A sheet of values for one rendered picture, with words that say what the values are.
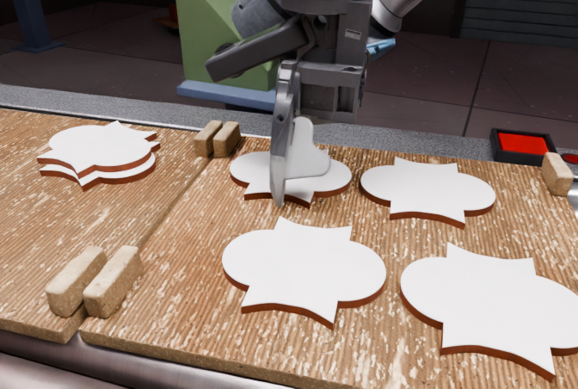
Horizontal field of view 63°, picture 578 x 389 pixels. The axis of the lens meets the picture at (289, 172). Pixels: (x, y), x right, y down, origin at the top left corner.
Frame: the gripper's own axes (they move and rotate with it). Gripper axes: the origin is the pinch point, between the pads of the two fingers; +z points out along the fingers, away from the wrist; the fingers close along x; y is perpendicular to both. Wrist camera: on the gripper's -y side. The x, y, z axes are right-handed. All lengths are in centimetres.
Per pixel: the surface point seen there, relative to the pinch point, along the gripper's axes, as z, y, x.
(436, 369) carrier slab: -0.1, 16.0, -23.0
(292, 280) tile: -0.6, 4.5, -17.9
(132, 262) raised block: -1.2, -8.6, -20.0
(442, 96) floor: 93, 47, 286
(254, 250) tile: -0.4, 0.4, -14.9
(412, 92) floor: 94, 26, 290
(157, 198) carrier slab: 1.1, -12.7, -7.8
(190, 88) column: 8, -31, 42
